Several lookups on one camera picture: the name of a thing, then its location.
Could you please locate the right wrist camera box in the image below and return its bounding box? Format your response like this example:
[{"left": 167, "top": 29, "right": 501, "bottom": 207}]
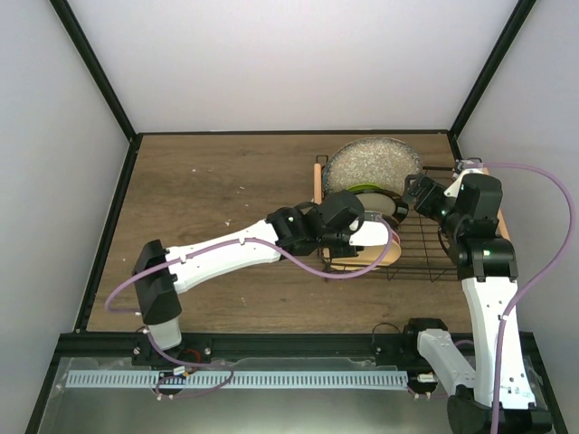
[{"left": 453, "top": 157, "right": 484, "bottom": 179}]

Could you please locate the black cage frame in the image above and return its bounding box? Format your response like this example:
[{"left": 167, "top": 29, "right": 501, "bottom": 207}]
[{"left": 25, "top": 1, "right": 569, "bottom": 434}]

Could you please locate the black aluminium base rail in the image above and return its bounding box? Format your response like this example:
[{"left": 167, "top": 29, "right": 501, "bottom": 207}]
[{"left": 53, "top": 332, "right": 539, "bottom": 367}]

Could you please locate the orange plate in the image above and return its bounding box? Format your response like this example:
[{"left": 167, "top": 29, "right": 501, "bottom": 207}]
[{"left": 329, "top": 239, "right": 402, "bottom": 271}]

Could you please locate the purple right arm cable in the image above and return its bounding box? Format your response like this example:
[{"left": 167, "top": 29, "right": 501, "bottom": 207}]
[{"left": 482, "top": 161, "right": 570, "bottom": 434}]

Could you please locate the black wire dish rack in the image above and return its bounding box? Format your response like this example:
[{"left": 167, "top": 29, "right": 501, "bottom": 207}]
[{"left": 315, "top": 155, "right": 485, "bottom": 282}]

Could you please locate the white slotted cable duct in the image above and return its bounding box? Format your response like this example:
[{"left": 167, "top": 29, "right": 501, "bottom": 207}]
[{"left": 66, "top": 370, "right": 408, "bottom": 391}]

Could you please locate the left wooden rack handle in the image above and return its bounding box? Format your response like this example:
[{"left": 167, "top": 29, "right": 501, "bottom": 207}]
[{"left": 313, "top": 163, "right": 323, "bottom": 204}]

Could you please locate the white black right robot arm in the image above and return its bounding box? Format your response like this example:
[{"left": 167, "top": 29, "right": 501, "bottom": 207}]
[{"left": 402, "top": 169, "right": 553, "bottom": 433}]

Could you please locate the right wooden rack handle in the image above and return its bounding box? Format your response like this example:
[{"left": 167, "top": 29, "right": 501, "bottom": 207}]
[{"left": 482, "top": 166, "right": 512, "bottom": 244}]

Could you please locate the wooden rack handle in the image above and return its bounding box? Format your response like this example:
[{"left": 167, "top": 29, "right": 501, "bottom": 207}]
[
  {"left": 482, "top": 166, "right": 512, "bottom": 244},
  {"left": 313, "top": 163, "right": 323, "bottom": 204}
]

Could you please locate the speckled grey large plate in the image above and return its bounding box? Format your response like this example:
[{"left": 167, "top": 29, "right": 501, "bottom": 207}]
[{"left": 322, "top": 137, "right": 422, "bottom": 195}]

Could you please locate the green plate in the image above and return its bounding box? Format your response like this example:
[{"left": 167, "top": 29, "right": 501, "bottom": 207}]
[{"left": 347, "top": 183, "right": 385, "bottom": 194}]

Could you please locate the glossy black plate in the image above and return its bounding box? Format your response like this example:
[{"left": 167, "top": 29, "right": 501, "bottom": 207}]
[{"left": 379, "top": 190, "right": 409, "bottom": 231}]

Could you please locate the pink plate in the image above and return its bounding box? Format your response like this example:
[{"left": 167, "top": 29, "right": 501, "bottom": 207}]
[{"left": 390, "top": 229, "right": 402, "bottom": 246}]

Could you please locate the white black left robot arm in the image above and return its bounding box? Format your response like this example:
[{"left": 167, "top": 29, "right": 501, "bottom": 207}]
[{"left": 133, "top": 190, "right": 365, "bottom": 365}]

